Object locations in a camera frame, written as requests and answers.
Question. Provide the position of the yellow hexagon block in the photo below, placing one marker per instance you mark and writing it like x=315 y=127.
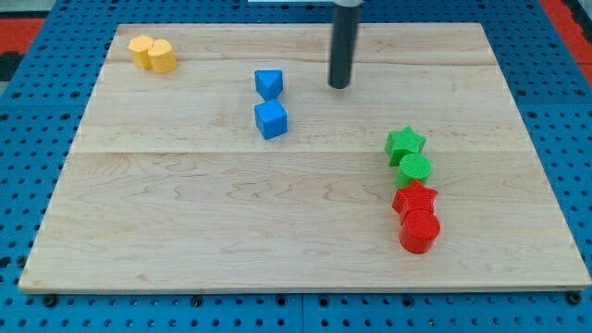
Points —
x=139 y=48

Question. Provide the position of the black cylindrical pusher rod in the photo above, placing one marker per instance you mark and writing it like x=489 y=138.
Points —
x=344 y=33

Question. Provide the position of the red cylinder block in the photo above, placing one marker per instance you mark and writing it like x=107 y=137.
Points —
x=419 y=230

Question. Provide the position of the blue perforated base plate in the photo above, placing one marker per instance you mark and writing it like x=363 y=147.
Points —
x=44 y=102

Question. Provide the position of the light wooden board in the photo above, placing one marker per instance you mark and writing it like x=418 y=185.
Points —
x=170 y=188

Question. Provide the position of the blue triangle block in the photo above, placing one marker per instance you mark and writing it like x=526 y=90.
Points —
x=269 y=83

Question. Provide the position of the blue cube block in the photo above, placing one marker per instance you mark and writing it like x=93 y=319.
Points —
x=271 y=119

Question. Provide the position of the green star block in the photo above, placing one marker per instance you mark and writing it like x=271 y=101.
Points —
x=402 y=142

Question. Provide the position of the yellow heart block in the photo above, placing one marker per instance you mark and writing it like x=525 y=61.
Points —
x=162 y=56

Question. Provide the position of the red star block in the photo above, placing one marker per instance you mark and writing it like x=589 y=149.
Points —
x=416 y=196

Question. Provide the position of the green cylinder block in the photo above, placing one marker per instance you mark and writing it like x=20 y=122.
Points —
x=412 y=167

